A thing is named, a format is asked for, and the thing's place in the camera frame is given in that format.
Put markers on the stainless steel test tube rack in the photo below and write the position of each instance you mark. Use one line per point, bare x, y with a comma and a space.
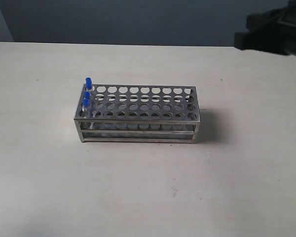
140, 113

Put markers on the blue capped tube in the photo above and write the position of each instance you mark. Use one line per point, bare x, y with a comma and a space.
91, 107
89, 88
85, 108

